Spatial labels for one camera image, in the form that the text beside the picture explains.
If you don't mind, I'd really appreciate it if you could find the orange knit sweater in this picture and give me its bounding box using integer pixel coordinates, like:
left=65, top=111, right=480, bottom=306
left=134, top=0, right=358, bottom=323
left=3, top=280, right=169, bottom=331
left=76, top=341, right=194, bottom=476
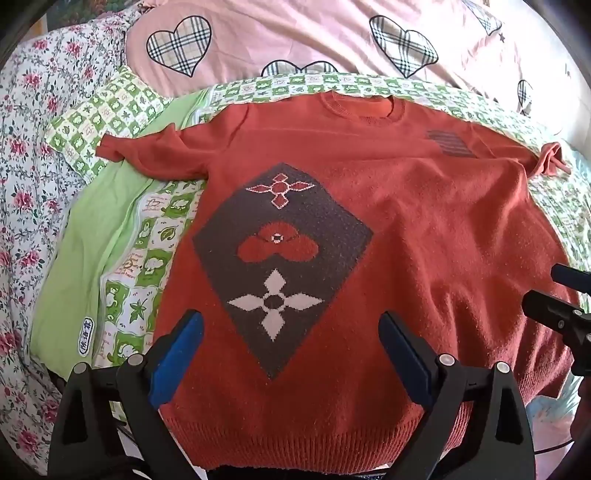
left=97, top=92, right=577, bottom=473

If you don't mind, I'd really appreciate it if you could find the right hand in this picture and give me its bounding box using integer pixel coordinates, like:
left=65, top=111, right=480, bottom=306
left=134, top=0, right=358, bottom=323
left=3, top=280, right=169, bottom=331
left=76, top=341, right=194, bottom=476
left=570, top=378, right=591, bottom=442

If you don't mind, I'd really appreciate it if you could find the green checkered quilt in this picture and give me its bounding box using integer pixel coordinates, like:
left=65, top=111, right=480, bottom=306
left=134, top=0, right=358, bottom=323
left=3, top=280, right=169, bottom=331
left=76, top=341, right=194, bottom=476
left=27, top=73, right=591, bottom=416

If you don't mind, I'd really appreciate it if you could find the pink heart-patterned duvet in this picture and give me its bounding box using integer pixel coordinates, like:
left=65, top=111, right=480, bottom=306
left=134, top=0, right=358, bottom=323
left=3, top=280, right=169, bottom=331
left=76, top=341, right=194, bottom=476
left=125, top=0, right=574, bottom=116

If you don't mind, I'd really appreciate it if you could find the green checkered pillow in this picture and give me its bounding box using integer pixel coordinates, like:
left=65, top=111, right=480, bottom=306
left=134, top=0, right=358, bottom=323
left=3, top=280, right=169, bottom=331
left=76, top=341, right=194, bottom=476
left=45, top=66, right=171, bottom=184

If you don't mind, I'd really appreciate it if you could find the floral bed sheet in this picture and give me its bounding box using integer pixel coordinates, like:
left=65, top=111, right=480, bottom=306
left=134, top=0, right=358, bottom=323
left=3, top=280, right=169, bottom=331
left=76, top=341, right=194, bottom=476
left=1, top=6, right=140, bottom=474

